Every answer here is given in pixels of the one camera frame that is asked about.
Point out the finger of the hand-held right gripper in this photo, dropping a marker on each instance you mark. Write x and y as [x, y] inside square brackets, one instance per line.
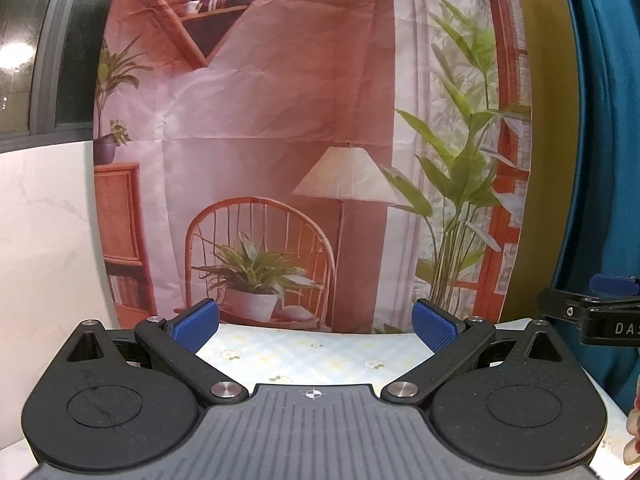
[560, 304]
[612, 284]

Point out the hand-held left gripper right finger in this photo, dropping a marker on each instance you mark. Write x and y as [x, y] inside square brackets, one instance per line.
[434, 330]

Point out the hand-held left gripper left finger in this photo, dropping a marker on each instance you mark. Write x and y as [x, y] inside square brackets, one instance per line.
[196, 327]

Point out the person's right hand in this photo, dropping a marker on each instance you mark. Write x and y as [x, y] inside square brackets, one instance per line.
[635, 425]

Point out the floral tablecloth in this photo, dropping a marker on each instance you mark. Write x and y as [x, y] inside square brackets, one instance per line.
[310, 355]

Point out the teal curtain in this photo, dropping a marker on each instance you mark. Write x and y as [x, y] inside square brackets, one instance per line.
[605, 135]

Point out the white marble panel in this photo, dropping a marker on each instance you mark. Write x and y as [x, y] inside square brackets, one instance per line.
[47, 240]

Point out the printed backdrop cloth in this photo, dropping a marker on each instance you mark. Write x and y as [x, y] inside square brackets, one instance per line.
[300, 135]

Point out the grey window frame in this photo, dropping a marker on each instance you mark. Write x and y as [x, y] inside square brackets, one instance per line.
[50, 45]

